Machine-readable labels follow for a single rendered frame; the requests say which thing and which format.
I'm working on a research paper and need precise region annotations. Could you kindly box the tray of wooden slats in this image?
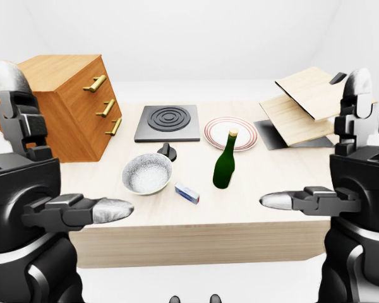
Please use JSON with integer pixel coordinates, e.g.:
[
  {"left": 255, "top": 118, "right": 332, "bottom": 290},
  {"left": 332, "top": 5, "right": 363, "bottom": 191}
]
[{"left": 253, "top": 66, "right": 378, "bottom": 151}]

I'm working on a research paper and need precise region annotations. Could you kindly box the wooden cabinet drawer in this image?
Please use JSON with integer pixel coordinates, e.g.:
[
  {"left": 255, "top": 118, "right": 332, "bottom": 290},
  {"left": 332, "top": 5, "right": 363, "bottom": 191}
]
[
  {"left": 55, "top": 56, "right": 109, "bottom": 116},
  {"left": 69, "top": 74, "right": 116, "bottom": 140},
  {"left": 83, "top": 93, "right": 123, "bottom": 163}
]

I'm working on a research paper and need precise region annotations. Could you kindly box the flat dark stove plate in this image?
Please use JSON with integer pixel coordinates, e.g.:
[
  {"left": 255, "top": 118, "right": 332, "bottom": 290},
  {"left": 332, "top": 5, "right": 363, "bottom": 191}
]
[{"left": 133, "top": 105, "right": 201, "bottom": 143}]

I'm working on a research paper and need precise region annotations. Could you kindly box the round black stove knob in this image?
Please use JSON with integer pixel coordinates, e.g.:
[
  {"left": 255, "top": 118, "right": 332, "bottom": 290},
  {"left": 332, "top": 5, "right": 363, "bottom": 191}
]
[{"left": 157, "top": 142, "right": 178, "bottom": 163}]

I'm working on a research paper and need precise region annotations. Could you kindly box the white plate with red rings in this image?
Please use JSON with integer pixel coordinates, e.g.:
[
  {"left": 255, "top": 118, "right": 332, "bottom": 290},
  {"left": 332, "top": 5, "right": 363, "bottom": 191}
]
[{"left": 203, "top": 116, "right": 260, "bottom": 153}]

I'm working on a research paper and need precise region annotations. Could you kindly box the brass drawer handle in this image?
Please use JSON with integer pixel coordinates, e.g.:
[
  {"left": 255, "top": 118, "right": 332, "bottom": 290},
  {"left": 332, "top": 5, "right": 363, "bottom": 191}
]
[
  {"left": 83, "top": 74, "right": 107, "bottom": 93},
  {"left": 95, "top": 98, "right": 116, "bottom": 118},
  {"left": 105, "top": 117, "right": 123, "bottom": 137}
]

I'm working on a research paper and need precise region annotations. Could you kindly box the green wine bottle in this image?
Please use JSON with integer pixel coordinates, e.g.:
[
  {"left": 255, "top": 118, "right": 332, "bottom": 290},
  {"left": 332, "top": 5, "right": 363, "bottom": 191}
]
[{"left": 212, "top": 128, "right": 240, "bottom": 190}]

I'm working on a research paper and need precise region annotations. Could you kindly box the grey patterned bowl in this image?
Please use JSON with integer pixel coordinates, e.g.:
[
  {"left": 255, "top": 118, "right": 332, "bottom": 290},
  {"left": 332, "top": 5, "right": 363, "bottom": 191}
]
[{"left": 121, "top": 153, "right": 174, "bottom": 196}]

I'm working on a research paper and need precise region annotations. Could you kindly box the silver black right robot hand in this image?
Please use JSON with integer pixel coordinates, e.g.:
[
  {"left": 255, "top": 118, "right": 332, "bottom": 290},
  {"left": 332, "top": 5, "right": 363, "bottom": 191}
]
[{"left": 259, "top": 67, "right": 379, "bottom": 235}]

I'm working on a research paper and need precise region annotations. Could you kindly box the small blue white box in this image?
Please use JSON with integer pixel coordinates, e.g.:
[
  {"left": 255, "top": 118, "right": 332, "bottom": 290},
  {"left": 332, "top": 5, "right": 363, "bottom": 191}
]
[{"left": 174, "top": 181, "right": 200, "bottom": 206}]

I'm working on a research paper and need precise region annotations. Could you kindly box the wooden cabinet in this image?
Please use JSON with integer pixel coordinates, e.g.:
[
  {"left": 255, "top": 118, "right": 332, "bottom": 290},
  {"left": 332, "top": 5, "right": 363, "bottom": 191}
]
[{"left": 0, "top": 54, "right": 123, "bottom": 163}]

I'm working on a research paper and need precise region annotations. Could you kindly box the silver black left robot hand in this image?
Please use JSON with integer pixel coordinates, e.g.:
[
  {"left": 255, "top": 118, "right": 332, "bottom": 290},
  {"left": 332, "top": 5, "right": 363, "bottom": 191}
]
[{"left": 0, "top": 59, "right": 135, "bottom": 254}]

